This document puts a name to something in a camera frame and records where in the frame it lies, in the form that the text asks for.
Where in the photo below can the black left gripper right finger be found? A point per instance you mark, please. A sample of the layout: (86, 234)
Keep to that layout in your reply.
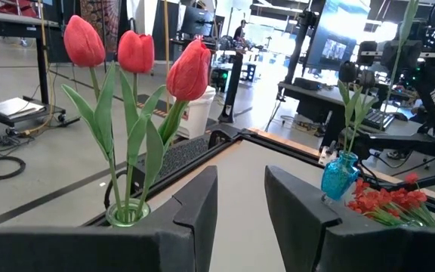
(353, 249)

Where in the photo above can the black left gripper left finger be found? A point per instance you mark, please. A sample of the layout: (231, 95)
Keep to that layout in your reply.
(89, 249)

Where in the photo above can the red carnation spray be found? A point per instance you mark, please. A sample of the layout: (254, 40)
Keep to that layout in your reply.
(368, 200)
(410, 198)
(412, 178)

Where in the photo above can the red artificial tulip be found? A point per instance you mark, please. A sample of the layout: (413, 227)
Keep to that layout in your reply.
(136, 51)
(189, 72)
(84, 41)

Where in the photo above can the tall green glass vase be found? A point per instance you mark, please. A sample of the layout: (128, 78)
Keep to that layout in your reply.
(110, 218)

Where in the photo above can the blue glass vase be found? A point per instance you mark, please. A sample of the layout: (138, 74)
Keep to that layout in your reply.
(338, 177)

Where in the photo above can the black keyboard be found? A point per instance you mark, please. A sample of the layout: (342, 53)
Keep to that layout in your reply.
(378, 120)

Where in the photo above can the large display screen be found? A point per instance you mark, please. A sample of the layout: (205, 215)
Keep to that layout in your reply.
(338, 30)

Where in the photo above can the wooden table side board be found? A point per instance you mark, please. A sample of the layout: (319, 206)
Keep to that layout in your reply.
(283, 140)

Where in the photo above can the white paper stack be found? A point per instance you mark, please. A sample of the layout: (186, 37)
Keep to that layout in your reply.
(17, 107)

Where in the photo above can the white bin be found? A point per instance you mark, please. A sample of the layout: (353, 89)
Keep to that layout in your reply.
(198, 117)

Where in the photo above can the person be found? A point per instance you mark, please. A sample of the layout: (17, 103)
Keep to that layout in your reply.
(240, 32)

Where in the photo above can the black standing desk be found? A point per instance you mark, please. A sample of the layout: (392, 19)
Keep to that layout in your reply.
(13, 22)

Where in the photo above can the black monitor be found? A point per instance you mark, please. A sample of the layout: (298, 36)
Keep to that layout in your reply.
(196, 20)

